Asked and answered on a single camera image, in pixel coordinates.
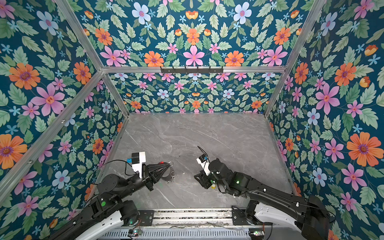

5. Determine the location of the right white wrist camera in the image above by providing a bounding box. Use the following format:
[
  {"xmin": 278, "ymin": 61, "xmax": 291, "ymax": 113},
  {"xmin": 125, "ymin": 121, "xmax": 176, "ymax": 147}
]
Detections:
[{"xmin": 197, "ymin": 154, "xmax": 211, "ymax": 176}]

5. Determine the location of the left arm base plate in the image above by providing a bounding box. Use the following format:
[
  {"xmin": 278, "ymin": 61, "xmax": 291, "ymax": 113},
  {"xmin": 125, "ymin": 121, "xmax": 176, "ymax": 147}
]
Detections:
[{"xmin": 133, "ymin": 210, "xmax": 155, "ymax": 227}]

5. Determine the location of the right small circuit board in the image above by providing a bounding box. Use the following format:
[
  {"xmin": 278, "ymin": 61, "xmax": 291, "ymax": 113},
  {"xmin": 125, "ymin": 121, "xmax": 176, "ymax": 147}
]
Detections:
[{"xmin": 249, "ymin": 229, "xmax": 265, "ymax": 240}]

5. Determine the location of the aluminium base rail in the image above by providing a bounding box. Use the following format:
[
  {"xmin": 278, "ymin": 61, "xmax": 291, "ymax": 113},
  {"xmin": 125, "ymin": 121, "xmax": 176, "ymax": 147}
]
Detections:
[{"xmin": 98, "ymin": 207, "xmax": 323, "ymax": 240}]

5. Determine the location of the left small circuit board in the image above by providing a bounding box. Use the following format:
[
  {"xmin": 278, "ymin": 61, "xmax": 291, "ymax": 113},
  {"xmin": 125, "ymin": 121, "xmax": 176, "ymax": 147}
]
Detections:
[{"xmin": 128, "ymin": 229, "xmax": 143, "ymax": 238}]

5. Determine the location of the left camera black cable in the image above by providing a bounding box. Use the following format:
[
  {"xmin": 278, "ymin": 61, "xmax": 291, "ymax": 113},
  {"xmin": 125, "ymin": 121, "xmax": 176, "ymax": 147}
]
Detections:
[{"xmin": 95, "ymin": 159, "xmax": 136, "ymax": 178}]

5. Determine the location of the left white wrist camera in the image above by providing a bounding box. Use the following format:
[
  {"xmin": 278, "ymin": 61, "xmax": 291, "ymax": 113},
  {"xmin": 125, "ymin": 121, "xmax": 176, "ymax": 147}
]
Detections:
[{"xmin": 126, "ymin": 152, "xmax": 146, "ymax": 178}]

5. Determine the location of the small circuit board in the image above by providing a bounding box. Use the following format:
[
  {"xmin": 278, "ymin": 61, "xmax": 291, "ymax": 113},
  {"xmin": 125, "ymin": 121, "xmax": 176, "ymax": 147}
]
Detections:
[
  {"xmin": 249, "ymin": 229, "xmax": 265, "ymax": 240},
  {"xmin": 128, "ymin": 229, "xmax": 143, "ymax": 238}
]

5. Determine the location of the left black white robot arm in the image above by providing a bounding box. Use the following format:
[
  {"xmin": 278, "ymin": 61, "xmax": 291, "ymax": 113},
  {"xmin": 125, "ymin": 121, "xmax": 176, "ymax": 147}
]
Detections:
[{"xmin": 47, "ymin": 162, "xmax": 172, "ymax": 240}]

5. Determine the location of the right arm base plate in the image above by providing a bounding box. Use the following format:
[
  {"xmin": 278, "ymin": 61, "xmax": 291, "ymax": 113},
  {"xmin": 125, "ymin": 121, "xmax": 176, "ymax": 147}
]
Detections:
[{"xmin": 231, "ymin": 203, "xmax": 274, "ymax": 227}]

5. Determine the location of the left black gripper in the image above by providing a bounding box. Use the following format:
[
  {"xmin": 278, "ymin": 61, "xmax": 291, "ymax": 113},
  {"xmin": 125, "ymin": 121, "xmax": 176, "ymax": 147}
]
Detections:
[{"xmin": 116, "ymin": 162, "xmax": 170, "ymax": 202}]

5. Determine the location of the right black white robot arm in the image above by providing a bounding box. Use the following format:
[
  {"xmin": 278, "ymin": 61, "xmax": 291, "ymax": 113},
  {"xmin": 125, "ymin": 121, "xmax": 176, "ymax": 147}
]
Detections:
[{"xmin": 194, "ymin": 155, "xmax": 331, "ymax": 240}]

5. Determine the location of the black hook rail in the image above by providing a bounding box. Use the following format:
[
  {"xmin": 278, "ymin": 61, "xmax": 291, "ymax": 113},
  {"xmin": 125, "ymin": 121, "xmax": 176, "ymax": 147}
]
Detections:
[{"xmin": 160, "ymin": 67, "xmax": 224, "ymax": 74}]

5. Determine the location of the metal keyring with red handle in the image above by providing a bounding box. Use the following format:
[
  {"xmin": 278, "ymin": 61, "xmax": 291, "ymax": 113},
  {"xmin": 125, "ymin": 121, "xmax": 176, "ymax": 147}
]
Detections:
[{"xmin": 160, "ymin": 162, "xmax": 176, "ymax": 183}]

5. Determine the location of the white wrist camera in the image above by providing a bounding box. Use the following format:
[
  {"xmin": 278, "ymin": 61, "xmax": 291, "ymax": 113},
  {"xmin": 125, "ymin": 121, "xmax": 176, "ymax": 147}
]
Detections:
[
  {"xmin": 126, "ymin": 152, "xmax": 146, "ymax": 178},
  {"xmin": 197, "ymin": 154, "xmax": 211, "ymax": 176}
]

